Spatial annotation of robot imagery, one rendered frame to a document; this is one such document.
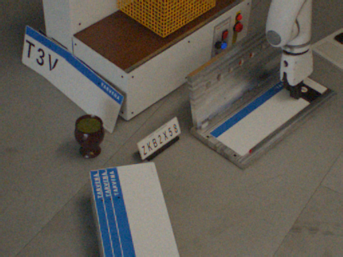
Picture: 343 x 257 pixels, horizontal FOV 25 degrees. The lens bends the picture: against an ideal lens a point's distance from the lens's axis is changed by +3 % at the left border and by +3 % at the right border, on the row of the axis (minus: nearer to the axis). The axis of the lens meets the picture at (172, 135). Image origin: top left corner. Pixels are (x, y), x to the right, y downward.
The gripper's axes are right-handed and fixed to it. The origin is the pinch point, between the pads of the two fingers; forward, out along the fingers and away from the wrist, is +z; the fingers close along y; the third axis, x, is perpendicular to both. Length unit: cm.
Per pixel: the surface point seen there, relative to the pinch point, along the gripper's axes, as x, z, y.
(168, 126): 15.6, -3.9, -39.2
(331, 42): 9.5, 1.8, 31.8
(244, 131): 1.6, 2.3, -22.1
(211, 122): 10.9, 0.4, -26.2
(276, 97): 4.5, 1.7, -3.6
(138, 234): -10, -4, -76
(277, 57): 10.3, -6.4, 4.8
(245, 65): 11.5, -10.2, -8.9
